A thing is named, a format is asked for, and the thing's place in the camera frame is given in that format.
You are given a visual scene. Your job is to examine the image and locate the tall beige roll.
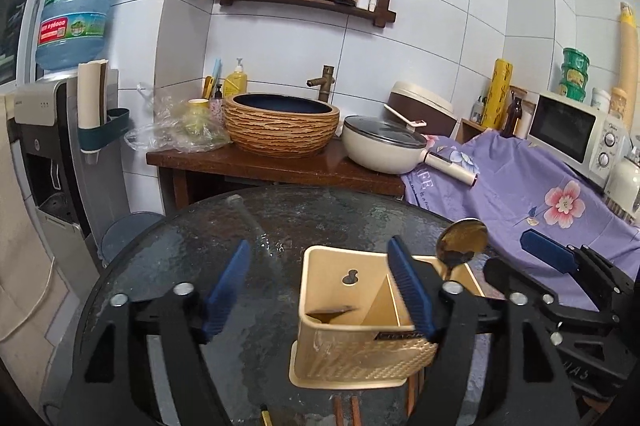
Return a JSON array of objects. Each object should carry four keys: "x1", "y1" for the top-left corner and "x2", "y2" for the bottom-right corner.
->
[{"x1": 617, "y1": 1, "x2": 640, "y2": 100}]

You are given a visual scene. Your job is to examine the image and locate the brass faucet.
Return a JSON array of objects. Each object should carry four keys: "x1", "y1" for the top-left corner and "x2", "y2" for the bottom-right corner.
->
[{"x1": 306, "y1": 65, "x2": 336, "y2": 103}]

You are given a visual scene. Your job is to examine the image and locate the white rice paddle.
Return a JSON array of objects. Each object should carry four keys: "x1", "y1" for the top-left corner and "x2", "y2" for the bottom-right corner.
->
[{"x1": 384, "y1": 104, "x2": 428, "y2": 128}]

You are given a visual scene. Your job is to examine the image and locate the yellow cup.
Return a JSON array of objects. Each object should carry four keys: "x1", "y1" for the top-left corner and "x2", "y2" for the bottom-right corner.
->
[{"x1": 186, "y1": 99, "x2": 211, "y2": 132}]

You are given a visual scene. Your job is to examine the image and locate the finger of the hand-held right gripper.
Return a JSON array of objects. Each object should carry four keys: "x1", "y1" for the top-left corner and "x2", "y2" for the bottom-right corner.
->
[
  {"x1": 484, "y1": 256, "x2": 618, "y2": 324},
  {"x1": 520, "y1": 229, "x2": 640, "y2": 307}
]

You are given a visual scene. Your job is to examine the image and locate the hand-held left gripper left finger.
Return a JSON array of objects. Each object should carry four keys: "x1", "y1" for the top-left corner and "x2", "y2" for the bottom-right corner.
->
[{"x1": 57, "y1": 240, "x2": 252, "y2": 426}]

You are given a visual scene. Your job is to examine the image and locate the grey round bin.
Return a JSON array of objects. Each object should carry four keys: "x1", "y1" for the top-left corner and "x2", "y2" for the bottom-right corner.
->
[{"x1": 102, "y1": 212, "x2": 166, "y2": 264}]

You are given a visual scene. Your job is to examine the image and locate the white microwave oven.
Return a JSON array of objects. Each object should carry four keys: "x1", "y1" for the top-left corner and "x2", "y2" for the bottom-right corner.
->
[{"x1": 527, "y1": 90, "x2": 632, "y2": 179}]

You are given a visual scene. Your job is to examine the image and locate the woven pattern wash basin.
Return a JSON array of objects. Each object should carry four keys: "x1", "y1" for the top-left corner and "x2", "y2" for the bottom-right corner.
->
[{"x1": 222, "y1": 93, "x2": 341, "y2": 158}]

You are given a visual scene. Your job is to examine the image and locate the clear plastic bag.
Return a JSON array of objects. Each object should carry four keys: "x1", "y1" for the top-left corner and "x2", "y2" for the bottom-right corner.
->
[{"x1": 124, "y1": 82, "x2": 233, "y2": 154}]

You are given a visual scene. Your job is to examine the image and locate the beige plastic utensil holder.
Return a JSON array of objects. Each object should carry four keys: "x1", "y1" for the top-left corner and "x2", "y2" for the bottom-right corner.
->
[{"x1": 289, "y1": 245, "x2": 488, "y2": 391}]

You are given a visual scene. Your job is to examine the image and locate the yellow wrap roll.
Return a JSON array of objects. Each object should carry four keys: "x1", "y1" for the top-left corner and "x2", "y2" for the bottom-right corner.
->
[{"x1": 481, "y1": 59, "x2": 513, "y2": 130}]

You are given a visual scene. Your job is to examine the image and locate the dark wooden counter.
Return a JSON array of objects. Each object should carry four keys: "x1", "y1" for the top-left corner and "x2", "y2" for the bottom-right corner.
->
[{"x1": 146, "y1": 141, "x2": 407, "y2": 214}]

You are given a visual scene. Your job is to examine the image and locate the brown glass bottle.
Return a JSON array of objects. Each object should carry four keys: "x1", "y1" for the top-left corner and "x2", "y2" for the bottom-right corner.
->
[{"x1": 501, "y1": 90, "x2": 523, "y2": 138}]

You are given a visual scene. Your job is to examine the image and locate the small wooden box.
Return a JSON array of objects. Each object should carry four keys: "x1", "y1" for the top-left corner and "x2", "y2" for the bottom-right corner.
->
[{"x1": 457, "y1": 117, "x2": 488, "y2": 144}]

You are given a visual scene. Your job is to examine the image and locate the purple floral cloth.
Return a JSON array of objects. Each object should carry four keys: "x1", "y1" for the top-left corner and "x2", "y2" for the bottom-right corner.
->
[{"x1": 400, "y1": 129, "x2": 640, "y2": 307}]

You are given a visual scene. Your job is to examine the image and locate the brown and cream rice cooker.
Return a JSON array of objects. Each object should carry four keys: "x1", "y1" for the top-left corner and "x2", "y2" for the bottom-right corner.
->
[{"x1": 387, "y1": 81, "x2": 458, "y2": 139}]

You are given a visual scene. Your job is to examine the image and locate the teal cup holder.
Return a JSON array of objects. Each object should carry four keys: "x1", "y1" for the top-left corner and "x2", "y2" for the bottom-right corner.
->
[{"x1": 77, "y1": 106, "x2": 131, "y2": 154}]

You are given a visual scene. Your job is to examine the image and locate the orange-lid jar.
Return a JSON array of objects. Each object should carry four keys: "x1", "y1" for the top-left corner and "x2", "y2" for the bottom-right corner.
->
[{"x1": 609, "y1": 87, "x2": 628, "y2": 119}]

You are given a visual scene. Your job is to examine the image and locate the stack of paper cups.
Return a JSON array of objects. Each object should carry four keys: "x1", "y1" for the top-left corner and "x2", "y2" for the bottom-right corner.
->
[{"x1": 77, "y1": 60, "x2": 109, "y2": 127}]

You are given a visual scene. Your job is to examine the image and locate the white water dispenser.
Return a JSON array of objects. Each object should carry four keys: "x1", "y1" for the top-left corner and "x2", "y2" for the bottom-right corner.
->
[{"x1": 14, "y1": 69, "x2": 132, "y2": 302}]

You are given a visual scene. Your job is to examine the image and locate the golden metal spoon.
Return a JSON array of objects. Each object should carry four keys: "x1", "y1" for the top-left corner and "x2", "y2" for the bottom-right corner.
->
[{"x1": 436, "y1": 217, "x2": 490, "y2": 282}]

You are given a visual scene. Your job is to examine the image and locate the white small appliance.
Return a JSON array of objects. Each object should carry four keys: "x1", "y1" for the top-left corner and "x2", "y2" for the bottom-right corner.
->
[{"x1": 602, "y1": 146, "x2": 640, "y2": 224}]

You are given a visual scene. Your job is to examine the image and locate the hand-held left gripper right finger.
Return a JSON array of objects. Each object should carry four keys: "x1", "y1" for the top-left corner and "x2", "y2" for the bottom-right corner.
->
[{"x1": 387, "y1": 236, "x2": 583, "y2": 426}]

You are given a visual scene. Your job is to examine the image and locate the yellow soap pump bottle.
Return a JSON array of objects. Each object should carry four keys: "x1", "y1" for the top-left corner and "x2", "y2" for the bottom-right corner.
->
[{"x1": 222, "y1": 58, "x2": 248, "y2": 100}]

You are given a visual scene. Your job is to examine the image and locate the cream cooking pot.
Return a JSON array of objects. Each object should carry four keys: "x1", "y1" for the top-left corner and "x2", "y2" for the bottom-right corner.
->
[{"x1": 341, "y1": 115, "x2": 481, "y2": 187}]

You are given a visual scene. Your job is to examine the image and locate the glass pot lid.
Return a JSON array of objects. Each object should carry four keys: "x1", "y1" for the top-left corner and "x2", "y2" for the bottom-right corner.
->
[{"x1": 344, "y1": 116, "x2": 428, "y2": 144}]

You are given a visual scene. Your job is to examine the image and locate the blue water jug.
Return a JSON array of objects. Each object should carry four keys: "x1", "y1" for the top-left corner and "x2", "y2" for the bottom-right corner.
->
[{"x1": 34, "y1": 0, "x2": 125, "y2": 74}]

